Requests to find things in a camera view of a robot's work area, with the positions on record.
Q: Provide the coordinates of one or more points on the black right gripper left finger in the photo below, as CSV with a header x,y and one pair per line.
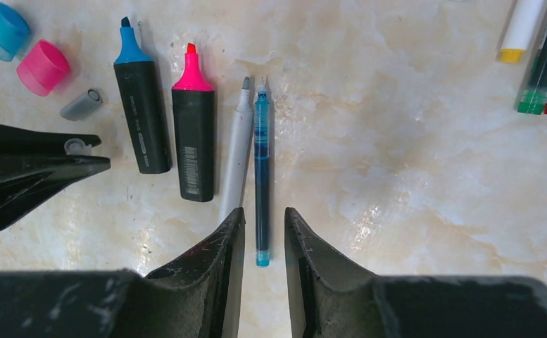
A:
x,y
198,294

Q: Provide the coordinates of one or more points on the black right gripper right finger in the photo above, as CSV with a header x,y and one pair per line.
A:
x,y
332,296

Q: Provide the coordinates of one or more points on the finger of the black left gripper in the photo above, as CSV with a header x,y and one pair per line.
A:
x,y
26,182
18,141

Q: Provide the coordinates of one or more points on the clear cap of blue pen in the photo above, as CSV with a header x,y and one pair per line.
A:
x,y
77,147

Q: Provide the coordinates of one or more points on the pink cap of highlighter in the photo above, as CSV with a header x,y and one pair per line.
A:
x,y
43,68

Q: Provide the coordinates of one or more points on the small grey pen cap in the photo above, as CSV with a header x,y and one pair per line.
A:
x,y
82,106

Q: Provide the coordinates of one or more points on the blue cap of highlighter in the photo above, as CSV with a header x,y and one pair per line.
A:
x,y
14,32

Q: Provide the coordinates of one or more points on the grey white pen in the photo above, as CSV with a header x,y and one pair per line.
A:
x,y
238,153

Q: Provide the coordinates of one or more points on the black highlighter blue cap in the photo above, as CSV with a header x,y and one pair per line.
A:
x,y
137,81

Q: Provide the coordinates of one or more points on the black highlighter pink cap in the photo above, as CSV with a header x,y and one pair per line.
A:
x,y
193,107

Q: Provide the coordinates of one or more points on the white marker yellow end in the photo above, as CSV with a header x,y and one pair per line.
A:
x,y
526,16

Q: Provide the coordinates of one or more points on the green ink clear pen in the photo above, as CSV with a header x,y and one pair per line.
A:
x,y
546,60

